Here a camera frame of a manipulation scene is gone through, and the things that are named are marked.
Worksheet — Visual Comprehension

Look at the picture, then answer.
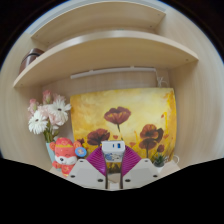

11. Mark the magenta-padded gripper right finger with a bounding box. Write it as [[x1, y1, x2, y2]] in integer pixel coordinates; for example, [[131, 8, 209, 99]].
[[120, 145, 162, 190]]

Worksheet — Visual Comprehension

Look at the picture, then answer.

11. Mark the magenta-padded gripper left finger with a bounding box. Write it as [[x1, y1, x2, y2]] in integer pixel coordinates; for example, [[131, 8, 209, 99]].
[[65, 145, 108, 190]]

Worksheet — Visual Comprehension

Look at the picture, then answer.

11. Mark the white charger block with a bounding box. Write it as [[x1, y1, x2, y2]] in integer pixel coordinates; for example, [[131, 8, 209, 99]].
[[101, 140, 127, 164]]

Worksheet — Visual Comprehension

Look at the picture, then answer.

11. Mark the small potted succulent white pot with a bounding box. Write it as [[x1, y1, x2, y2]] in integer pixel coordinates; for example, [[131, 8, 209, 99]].
[[152, 153, 167, 173]]

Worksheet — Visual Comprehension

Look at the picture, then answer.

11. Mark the red plush mouse toy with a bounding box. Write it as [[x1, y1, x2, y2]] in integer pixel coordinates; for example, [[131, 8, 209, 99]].
[[49, 137, 89, 179]]

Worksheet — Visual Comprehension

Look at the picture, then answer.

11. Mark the light blue vase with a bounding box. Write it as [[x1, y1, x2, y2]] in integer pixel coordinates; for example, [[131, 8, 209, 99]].
[[45, 141, 57, 165]]

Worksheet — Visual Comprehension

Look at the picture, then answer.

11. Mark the yellow poppy flower painting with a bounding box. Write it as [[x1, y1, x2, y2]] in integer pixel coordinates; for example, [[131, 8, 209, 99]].
[[69, 87, 178, 165]]

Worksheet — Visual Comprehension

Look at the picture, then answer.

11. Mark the pink and white flower bouquet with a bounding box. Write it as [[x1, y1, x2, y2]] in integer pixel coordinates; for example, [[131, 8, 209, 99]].
[[27, 89, 72, 144]]

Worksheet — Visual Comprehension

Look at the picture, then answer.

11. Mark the white light bar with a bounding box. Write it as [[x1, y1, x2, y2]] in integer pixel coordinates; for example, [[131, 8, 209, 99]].
[[70, 66, 158, 80]]

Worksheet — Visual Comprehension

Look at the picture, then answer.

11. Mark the wooden shelf unit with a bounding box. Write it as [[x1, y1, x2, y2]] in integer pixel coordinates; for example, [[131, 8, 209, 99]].
[[13, 0, 200, 89]]

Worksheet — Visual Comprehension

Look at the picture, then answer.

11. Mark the white cable loop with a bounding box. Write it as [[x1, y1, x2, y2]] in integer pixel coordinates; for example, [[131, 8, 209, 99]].
[[171, 154, 181, 165]]

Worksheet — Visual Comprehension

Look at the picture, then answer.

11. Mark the white light bar cable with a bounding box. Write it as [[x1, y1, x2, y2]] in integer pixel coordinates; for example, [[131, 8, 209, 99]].
[[155, 75, 170, 89]]

